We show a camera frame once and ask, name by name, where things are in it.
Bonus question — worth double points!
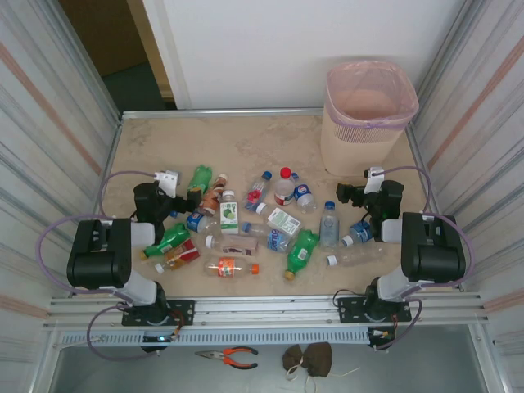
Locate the red label tea bottle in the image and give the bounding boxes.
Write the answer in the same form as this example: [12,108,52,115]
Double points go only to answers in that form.
[154,239,201,274]

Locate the brown cloth bundle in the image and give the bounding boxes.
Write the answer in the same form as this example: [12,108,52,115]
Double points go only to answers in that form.
[282,341,333,378]

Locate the white green label square bottle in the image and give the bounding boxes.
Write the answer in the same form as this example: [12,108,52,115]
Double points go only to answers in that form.
[255,201,304,241]

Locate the beige plastic waste bin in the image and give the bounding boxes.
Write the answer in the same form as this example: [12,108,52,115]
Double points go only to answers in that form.
[320,61,419,177]

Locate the lime label juice bottle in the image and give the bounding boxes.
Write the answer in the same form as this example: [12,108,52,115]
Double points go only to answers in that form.
[219,189,240,235]

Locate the long aluminium mounting rail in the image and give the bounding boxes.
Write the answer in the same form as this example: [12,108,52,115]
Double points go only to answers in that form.
[43,291,491,331]

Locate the brown wooden door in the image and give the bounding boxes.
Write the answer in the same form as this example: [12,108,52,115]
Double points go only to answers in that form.
[59,0,149,79]

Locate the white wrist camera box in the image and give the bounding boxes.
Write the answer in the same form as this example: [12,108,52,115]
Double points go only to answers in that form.
[154,169,181,193]
[364,166,386,194]

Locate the clear bottle light blue label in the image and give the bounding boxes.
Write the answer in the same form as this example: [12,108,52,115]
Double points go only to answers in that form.
[241,221,294,255]

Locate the blue label white cap bottle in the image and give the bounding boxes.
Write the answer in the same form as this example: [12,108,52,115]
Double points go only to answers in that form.
[340,219,376,248]

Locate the long Pepsi label bottle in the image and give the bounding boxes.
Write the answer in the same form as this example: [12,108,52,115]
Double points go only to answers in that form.
[169,208,221,234]

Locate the aluminium table edge rail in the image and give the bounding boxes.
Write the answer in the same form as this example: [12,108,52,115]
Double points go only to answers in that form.
[120,107,325,121]

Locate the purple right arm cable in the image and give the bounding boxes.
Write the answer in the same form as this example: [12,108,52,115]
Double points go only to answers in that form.
[370,165,477,353]

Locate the orange label orange cap bottle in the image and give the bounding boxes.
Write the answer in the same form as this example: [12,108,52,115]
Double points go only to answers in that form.
[203,256,261,280]

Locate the green bottle yellow cap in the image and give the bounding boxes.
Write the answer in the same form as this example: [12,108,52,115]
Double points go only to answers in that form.
[283,228,321,282]
[141,223,192,261]

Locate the black controller board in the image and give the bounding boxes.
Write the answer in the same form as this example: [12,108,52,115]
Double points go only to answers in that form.
[141,333,179,353]
[367,327,396,351]

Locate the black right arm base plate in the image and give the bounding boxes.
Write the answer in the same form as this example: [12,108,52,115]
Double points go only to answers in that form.
[336,292,413,324]

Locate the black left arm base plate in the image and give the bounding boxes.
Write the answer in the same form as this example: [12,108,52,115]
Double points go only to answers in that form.
[121,300,196,328]

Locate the short Pepsi label bottle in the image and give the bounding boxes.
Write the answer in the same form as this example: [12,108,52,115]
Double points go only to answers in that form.
[290,173,318,215]

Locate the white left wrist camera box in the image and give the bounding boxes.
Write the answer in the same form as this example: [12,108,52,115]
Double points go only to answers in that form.
[154,169,181,193]

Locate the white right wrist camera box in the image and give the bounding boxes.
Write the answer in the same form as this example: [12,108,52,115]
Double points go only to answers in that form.
[364,166,386,194]

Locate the clear water bottle blue cap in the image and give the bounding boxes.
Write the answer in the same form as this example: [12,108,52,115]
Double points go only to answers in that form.
[318,200,341,250]

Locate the grey metal shelf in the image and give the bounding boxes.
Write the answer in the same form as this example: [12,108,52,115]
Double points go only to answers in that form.
[48,325,492,393]

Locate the corrugated metal side panel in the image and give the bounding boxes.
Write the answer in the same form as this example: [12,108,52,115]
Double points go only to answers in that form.
[0,0,124,393]
[413,0,524,393]

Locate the pink plastic bin liner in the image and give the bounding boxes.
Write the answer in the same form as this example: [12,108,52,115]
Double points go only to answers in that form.
[326,61,419,132]

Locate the red cap red label bottle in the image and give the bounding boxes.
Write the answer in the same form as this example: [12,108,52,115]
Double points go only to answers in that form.
[273,166,296,206]

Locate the clear bottle white cap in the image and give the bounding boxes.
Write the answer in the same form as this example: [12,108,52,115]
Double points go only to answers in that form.
[326,241,386,268]

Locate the beige string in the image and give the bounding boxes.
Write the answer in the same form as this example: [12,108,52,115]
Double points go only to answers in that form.
[285,365,362,392]

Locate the purple label white cap bottle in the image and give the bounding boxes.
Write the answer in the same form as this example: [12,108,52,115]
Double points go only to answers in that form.
[204,233,260,257]

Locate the orange handled pliers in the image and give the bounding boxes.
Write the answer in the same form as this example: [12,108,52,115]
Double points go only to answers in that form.
[194,346,260,369]

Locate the clear bottle red flower label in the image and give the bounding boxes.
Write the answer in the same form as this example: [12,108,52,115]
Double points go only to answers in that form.
[242,170,273,214]

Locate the green plastic soda bottle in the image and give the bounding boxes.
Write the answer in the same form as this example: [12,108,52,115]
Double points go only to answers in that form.
[187,164,215,198]

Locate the slotted grey cable duct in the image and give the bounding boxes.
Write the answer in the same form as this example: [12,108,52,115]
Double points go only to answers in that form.
[55,328,372,348]

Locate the white door frame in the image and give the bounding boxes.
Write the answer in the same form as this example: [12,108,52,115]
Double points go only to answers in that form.
[125,0,192,111]

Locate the orange brown tea bottle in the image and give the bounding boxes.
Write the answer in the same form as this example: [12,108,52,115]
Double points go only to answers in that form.
[198,173,229,217]

